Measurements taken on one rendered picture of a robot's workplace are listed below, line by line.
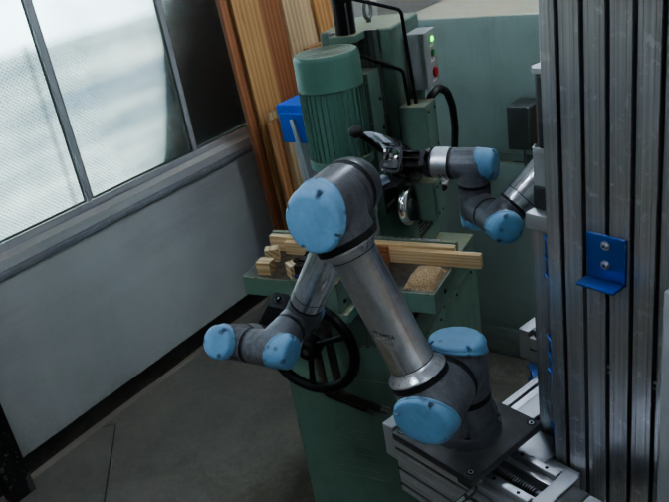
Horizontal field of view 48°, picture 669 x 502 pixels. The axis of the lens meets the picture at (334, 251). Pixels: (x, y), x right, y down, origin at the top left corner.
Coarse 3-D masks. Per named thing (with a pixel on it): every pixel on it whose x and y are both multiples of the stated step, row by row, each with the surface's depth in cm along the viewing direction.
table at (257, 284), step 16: (288, 256) 230; (256, 272) 223; (400, 272) 209; (448, 272) 204; (256, 288) 222; (272, 288) 219; (288, 288) 216; (400, 288) 200; (448, 288) 204; (352, 304) 203; (416, 304) 198; (432, 304) 196
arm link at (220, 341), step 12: (228, 324) 160; (240, 324) 163; (204, 336) 158; (216, 336) 156; (228, 336) 155; (240, 336) 156; (204, 348) 158; (216, 348) 156; (228, 348) 155; (240, 360) 157
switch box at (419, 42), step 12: (408, 36) 212; (420, 36) 211; (420, 48) 212; (432, 48) 216; (420, 60) 214; (408, 72) 217; (420, 72) 215; (432, 72) 218; (420, 84) 217; (432, 84) 218
